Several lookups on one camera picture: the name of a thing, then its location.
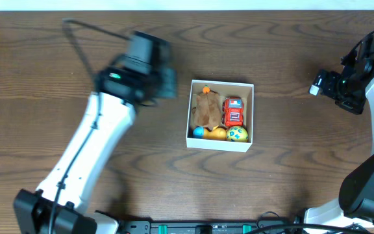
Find red toy fire truck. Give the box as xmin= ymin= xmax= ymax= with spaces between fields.
xmin=221 ymin=97 xmax=244 ymax=127

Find black rail bottom edge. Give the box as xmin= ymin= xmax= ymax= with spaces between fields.
xmin=116 ymin=211 xmax=293 ymax=234

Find orange rubber duck toy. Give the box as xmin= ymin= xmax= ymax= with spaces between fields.
xmin=193 ymin=127 xmax=227 ymax=141

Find black cable left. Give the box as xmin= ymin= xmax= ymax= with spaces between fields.
xmin=47 ymin=18 xmax=131 ymax=234

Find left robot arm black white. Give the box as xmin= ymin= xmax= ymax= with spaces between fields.
xmin=13 ymin=67 xmax=177 ymax=234

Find yellow ball blue letters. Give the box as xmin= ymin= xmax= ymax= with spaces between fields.
xmin=227 ymin=126 xmax=249 ymax=142

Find white cardboard box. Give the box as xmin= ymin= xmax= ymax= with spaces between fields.
xmin=186 ymin=80 xmax=254 ymax=152

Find brown plush capybara toy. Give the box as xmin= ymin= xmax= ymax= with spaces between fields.
xmin=192 ymin=85 xmax=222 ymax=130

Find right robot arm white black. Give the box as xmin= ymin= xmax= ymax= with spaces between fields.
xmin=301 ymin=31 xmax=374 ymax=233

